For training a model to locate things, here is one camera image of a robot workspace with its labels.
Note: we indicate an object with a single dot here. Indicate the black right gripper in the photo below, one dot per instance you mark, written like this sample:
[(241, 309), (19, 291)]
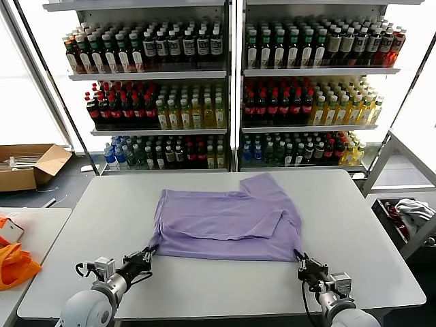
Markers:
[(313, 272)]

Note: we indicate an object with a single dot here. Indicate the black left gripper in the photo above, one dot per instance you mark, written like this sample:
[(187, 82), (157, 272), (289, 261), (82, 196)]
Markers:
[(134, 264)]

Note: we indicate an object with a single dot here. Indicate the purple t-shirt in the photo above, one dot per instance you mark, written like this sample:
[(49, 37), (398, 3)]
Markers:
[(221, 245)]

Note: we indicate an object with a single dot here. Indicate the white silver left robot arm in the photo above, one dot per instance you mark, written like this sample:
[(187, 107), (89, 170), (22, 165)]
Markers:
[(88, 306)]

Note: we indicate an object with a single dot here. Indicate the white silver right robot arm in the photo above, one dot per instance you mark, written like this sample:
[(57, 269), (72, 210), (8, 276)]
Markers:
[(340, 310)]

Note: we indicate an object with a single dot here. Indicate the black plastic bin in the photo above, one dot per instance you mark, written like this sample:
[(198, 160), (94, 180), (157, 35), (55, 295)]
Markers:
[(385, 221)]

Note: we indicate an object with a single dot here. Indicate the small dark white-cap bottle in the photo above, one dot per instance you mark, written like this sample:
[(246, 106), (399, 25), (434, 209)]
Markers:
[(309, 153), (289, 155), (180, 158), (150, 159), (160, 159), (170, 158), (299, 155), (319, 153)]

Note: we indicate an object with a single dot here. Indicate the small green bottle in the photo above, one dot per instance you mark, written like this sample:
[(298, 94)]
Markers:
[(279, 155), (131, 158), (140, 158), (269, 155)]

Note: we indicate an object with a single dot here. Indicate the blue label water bottle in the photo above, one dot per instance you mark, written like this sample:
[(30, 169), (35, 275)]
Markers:
[(257, 155), (246, 155), (109, 158), (120, 158)]

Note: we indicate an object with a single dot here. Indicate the red crumpled garment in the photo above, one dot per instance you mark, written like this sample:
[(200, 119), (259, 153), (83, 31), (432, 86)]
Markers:
[(391, 211)]

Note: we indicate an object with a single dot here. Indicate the small cola bottle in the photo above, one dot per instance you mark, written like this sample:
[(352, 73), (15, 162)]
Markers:
[(339, 152), (191, 157), (201, 157), (329, 152)]

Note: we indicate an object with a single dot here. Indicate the small white flat object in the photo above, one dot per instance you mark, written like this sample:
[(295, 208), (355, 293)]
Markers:
[(86, 168)]

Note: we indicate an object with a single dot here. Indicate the short grey stick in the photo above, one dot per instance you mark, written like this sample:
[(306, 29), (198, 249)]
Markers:
[(51, 202)]

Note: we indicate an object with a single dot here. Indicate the small yellow juice bottle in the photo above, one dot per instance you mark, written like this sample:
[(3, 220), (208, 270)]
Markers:
[(211, 158), (220, 158), (359, 154), (349, 155)]

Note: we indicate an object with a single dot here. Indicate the white grey crumpled garment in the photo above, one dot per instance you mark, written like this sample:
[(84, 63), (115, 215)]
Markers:
[(412, 209)]

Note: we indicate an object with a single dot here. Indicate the grey round caster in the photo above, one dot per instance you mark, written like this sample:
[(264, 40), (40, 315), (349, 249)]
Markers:
[(431, 241)]

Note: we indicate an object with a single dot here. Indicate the orange fabric bag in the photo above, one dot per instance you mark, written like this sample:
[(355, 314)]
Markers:
[(13, 269)]

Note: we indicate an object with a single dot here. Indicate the orange white small box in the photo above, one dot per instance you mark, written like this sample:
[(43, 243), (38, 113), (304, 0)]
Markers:
[(12, 231)]

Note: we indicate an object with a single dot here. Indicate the red cap cola bottle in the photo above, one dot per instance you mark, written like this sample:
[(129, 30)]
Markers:
[(92, 112), (150, 112), (262, 109), (285, 109), (297, 109), (127, 113), (104, 113), (250, 109), (115, 113), (273, 109), (308, 108), (139, 113)]

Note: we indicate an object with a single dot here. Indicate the open cardboard box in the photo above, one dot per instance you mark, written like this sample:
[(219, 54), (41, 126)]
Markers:
[(17, 178)]

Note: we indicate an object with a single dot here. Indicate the white plastic tubes bundle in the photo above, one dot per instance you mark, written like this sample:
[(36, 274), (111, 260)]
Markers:
[(24, 160)]

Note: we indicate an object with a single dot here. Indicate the grey metal shelf unit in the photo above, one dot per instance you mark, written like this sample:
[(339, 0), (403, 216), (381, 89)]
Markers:
[(320, 72), (146, 75)]

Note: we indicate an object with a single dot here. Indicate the black slanted pole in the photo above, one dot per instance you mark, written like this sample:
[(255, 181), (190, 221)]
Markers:
[(39, 51), (404, 102)]

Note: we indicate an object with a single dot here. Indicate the white vertical light strip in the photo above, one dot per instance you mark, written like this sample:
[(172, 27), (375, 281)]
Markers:
[(233, 85)]

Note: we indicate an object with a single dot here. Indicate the green label tea bottle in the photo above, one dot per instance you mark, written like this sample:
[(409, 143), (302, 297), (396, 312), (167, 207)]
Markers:
[(320, 50), (307, 50), (252, 51), (136, 55), (123, 56), (109, 57), (266, 51), (82, 58), (279, 51), (293, 51), (95, 57)]

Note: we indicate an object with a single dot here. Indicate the dark bottle white label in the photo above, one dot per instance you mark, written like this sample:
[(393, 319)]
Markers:
[(174, 47), (386, 46), (149, 47), (188, 47), (374, 46), (161, 47), (360, 46), (202, 46), (215, 46)]

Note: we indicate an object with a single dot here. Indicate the red tea bottle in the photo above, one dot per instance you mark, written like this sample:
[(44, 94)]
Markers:
[(70, 56), (398, 47)]

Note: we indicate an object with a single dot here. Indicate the dark bottle beige label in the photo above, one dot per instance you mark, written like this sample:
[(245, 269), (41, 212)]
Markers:
[(347, 46), (334, 46)]

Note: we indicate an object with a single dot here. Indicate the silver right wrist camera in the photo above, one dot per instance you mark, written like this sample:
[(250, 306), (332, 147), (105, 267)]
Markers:
[(340, 281)]

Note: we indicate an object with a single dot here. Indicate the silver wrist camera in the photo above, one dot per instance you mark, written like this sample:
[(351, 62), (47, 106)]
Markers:
[(104, 267), (340, 281)]

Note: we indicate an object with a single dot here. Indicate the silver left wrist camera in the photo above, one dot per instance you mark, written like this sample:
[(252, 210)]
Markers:
[(104, 267)]

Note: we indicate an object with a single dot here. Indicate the grey metal frame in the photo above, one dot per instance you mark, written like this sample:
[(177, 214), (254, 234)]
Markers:
[(378, 167)]

